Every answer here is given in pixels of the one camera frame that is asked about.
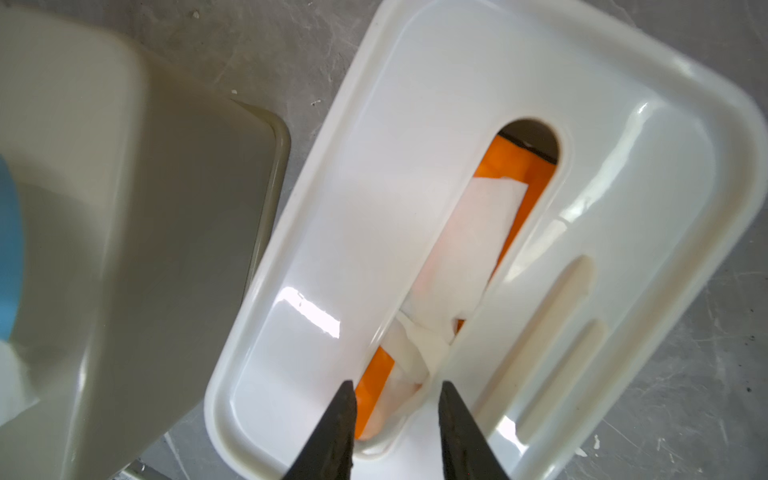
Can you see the blue tissue paper pack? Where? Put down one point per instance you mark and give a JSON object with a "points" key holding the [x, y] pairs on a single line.
{"points": [[16, 391]]}

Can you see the orange tissue box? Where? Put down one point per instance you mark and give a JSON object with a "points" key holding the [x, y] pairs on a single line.
{"points": [[505, 187]]}

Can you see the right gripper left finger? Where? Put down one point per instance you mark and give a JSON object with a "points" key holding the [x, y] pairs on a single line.
{"points": [[328, 453]]}

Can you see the beige tissue box lid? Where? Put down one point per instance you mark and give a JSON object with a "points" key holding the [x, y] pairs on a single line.
{"points": [[147, 201]]}

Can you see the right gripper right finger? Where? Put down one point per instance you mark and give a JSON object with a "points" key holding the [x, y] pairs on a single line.
{"points": [[466, 454]]}

